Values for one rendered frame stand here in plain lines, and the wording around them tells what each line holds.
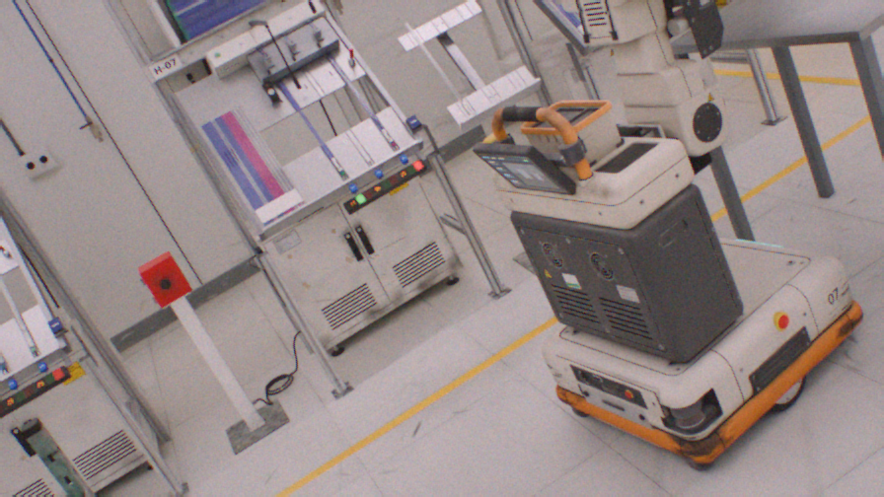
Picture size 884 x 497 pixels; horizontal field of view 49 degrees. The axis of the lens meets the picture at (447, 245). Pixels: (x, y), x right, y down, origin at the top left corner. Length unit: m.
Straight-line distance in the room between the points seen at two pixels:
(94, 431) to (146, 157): 1.88
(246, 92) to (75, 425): 1.43
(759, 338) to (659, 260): 0.38
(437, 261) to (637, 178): 1.93
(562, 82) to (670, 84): 1.69
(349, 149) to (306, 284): 0.63
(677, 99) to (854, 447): 0.95
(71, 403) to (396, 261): 1.37
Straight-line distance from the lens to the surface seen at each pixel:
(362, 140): 3.64
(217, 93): 3.84
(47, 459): 1.79
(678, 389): 2.43
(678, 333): 2.41
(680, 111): 2.55
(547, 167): 2.27
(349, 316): 4.00
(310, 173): 3.59
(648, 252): 2.30
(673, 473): 2.63
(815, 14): 2.90
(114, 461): 4.06
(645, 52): 2.54
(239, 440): 3.88
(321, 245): 3.89
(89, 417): 3.98
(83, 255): 5.48
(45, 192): 5.42
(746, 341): 2.53
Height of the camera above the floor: 1.63
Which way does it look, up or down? 21 degrees down
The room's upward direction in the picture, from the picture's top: 27 degrees counter-clockwise
